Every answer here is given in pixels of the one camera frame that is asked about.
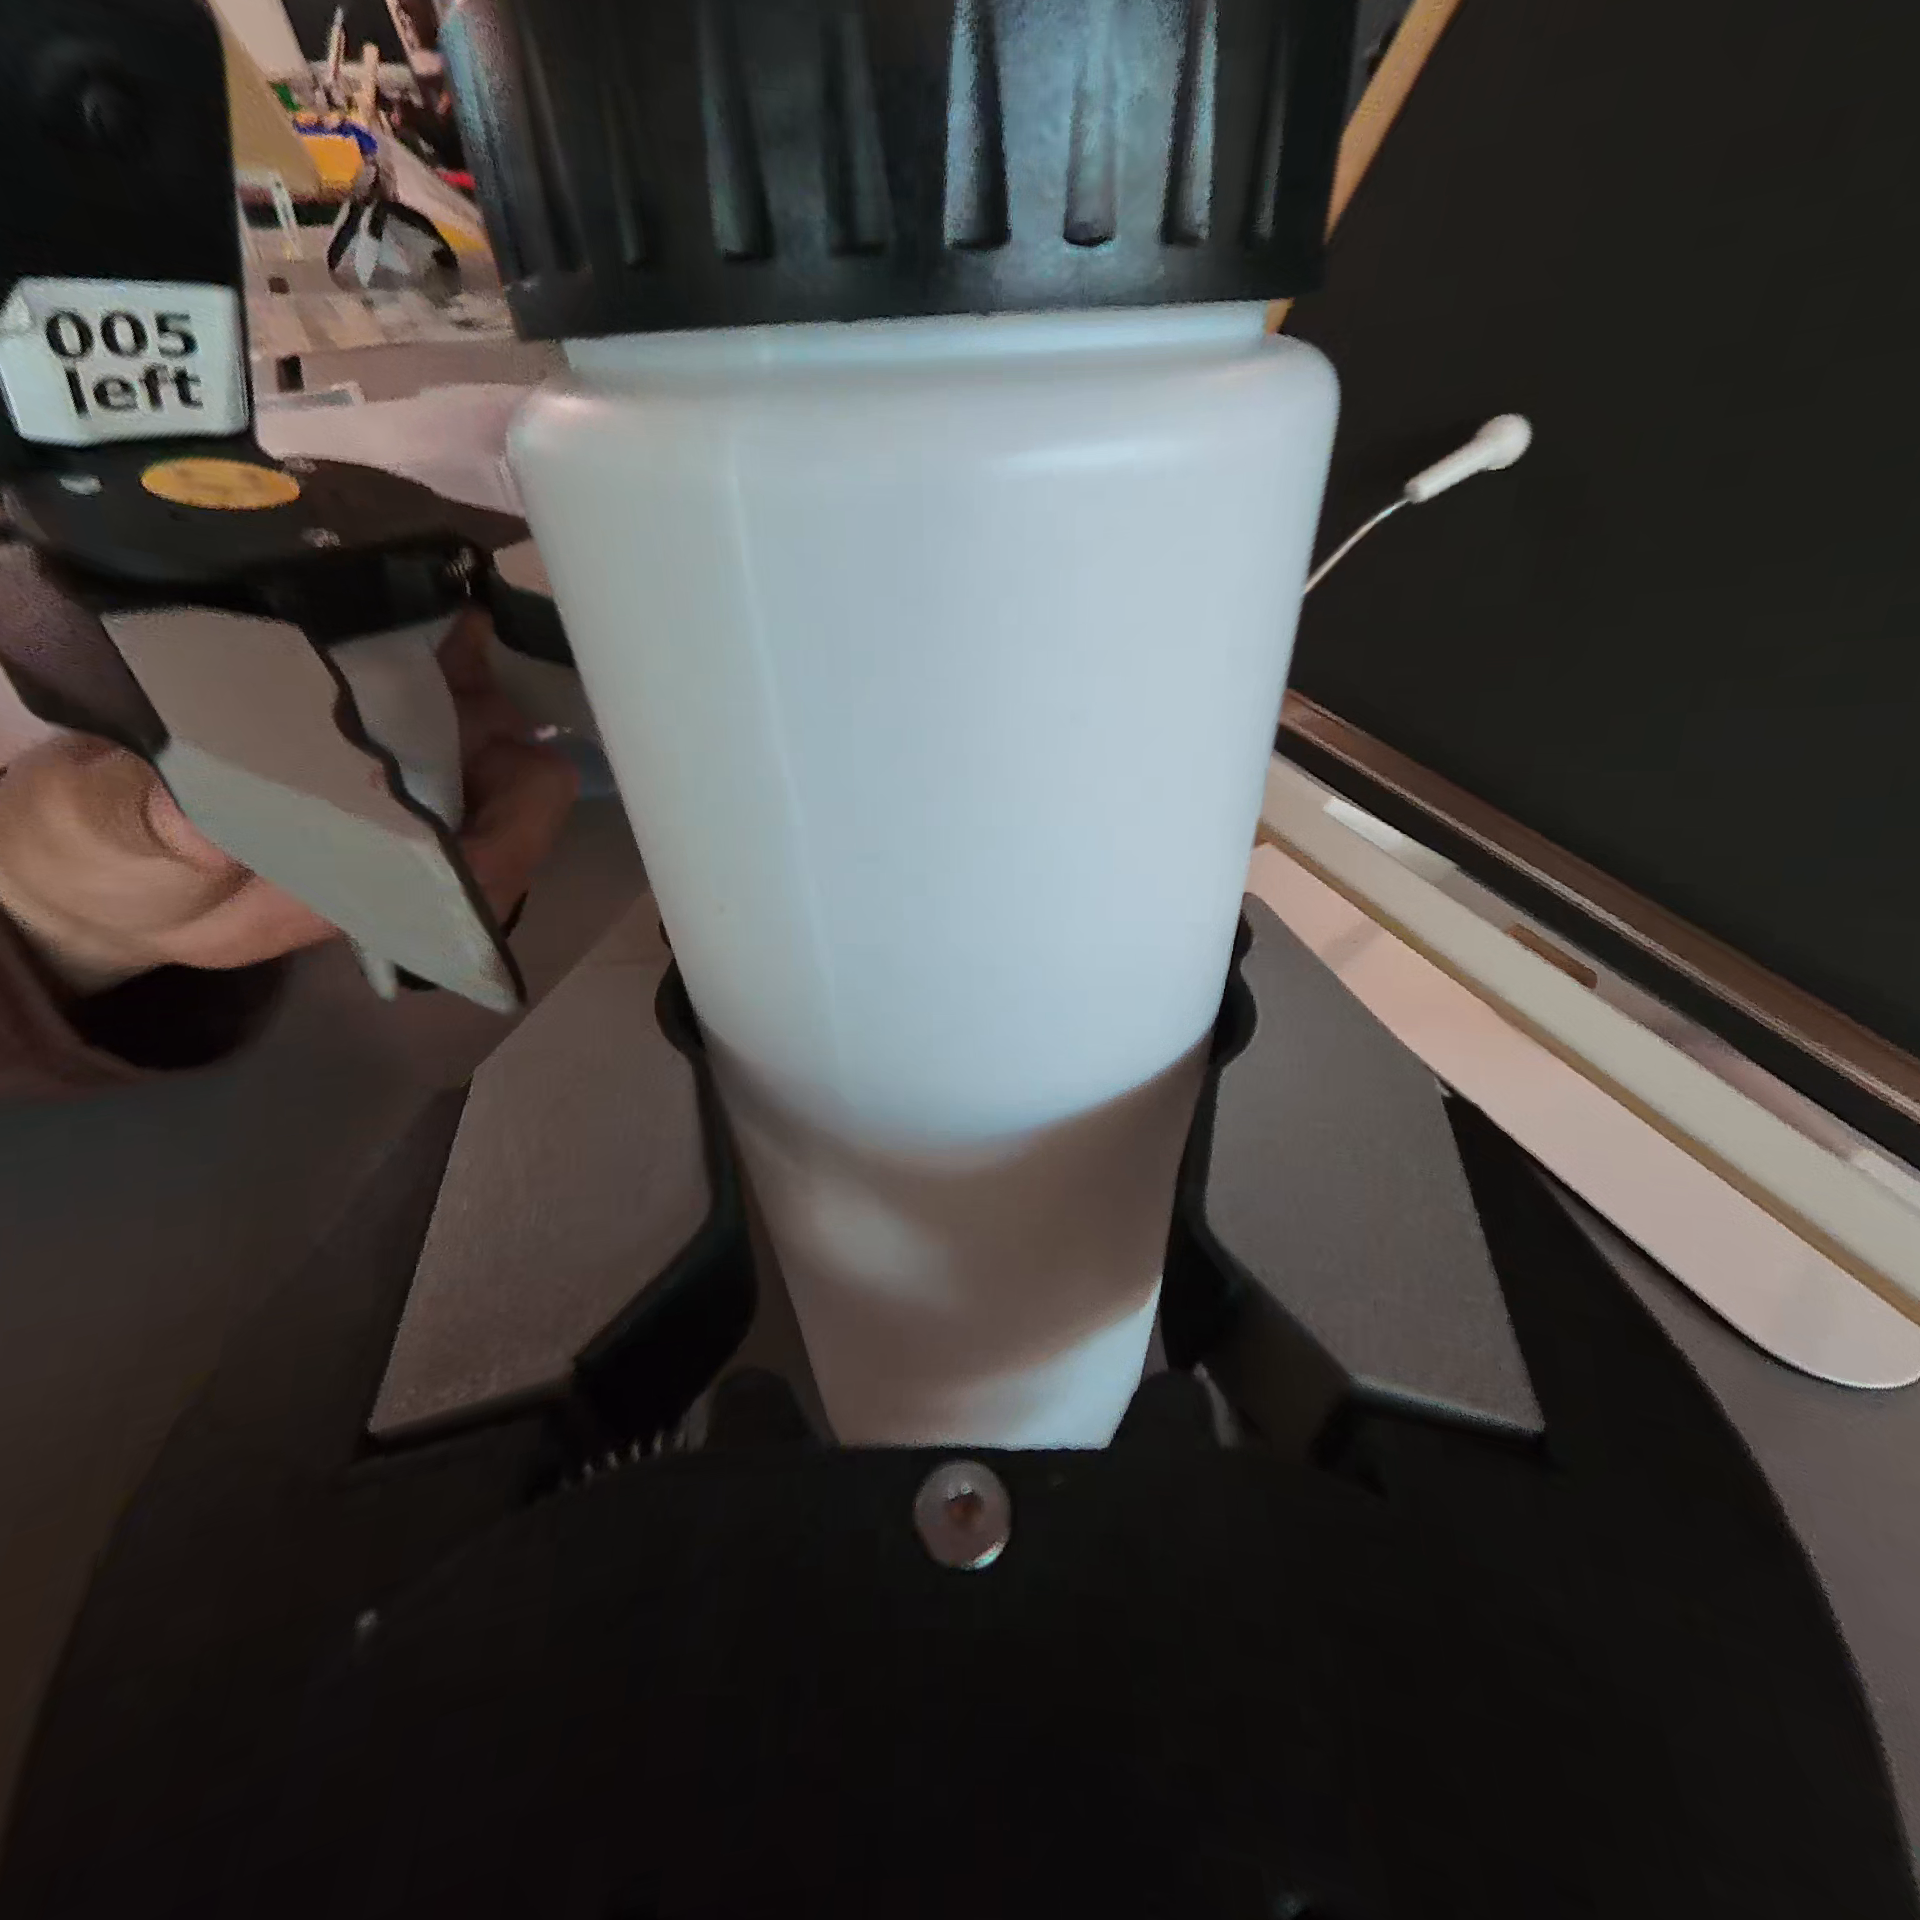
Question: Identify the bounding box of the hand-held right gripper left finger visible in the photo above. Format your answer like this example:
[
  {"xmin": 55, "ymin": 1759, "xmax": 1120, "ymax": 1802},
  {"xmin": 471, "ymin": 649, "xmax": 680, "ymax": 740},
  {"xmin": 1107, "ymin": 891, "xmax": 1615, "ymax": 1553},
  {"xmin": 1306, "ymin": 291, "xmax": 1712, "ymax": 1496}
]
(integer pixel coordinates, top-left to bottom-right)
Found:
[{"xmin": 367, "ymin": 908, "xmax": 754, "ymax": 1438}]

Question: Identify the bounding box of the wire page clip white tip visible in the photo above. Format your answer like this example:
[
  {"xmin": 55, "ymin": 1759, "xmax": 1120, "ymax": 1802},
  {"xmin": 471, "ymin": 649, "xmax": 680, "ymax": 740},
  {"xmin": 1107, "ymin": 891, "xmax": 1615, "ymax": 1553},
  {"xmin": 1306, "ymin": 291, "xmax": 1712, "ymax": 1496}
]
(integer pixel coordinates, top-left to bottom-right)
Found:
[{"xmin": 1302, "ymin": 414, "xmax": 1535, "ymax": 596}]

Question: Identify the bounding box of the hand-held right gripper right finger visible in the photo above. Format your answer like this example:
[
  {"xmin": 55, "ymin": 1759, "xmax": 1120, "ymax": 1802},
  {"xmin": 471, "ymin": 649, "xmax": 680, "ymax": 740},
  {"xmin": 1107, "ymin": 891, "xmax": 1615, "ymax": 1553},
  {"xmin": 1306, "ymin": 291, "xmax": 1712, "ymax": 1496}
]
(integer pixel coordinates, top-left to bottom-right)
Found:
[{"xmin": 1158, "ymin": 895, "xmax": 1547, "ymax": 1452}]

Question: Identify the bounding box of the person's left hand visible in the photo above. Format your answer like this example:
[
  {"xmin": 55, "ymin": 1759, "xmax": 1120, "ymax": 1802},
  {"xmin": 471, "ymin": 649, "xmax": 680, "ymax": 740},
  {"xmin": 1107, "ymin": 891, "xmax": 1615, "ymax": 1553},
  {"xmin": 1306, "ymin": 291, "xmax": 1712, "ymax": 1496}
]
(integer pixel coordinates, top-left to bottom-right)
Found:
[{"xmin": 0, "ymin": 603, "xmax": 584, "ymax": 987}]

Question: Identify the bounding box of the white flat stand base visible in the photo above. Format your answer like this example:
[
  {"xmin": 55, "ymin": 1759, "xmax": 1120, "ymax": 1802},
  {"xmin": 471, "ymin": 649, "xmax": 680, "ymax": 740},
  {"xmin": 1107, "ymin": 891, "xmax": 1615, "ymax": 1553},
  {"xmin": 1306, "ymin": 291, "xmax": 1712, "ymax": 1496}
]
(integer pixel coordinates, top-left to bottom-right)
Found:
[{"xmin": 1251, "ymin": 844, "xmax": 1920, "ymax": 1390}]

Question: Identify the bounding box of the black wooden-framed book stand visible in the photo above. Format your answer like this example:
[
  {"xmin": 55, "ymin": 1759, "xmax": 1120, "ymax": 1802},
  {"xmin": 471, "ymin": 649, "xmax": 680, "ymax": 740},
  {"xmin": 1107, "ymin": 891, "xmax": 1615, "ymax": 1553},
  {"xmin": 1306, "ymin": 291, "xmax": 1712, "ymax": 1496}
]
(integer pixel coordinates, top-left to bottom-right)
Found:
[{"xmin": 1258, "ymin": 0, "xmax": 1920, "ymax": 1329}]

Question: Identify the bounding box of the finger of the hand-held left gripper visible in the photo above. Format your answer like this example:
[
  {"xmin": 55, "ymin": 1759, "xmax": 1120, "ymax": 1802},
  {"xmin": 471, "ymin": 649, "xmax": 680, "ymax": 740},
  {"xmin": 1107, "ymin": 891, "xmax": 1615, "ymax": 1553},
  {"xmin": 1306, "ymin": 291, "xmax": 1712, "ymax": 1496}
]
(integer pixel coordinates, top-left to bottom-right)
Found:
[{"xmin": 103, "ymin": 609, "xmax": 529, "ymax": 1018}]

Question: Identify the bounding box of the white plastic bottle black cap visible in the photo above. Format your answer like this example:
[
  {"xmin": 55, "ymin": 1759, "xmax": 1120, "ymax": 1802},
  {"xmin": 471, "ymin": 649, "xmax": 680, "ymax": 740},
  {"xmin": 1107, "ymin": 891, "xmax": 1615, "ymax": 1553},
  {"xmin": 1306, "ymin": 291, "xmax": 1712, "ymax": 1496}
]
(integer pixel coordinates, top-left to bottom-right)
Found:
[{"xmin": 441, "ymin": 0, "xmax": 1359, "ymax": 1455}]

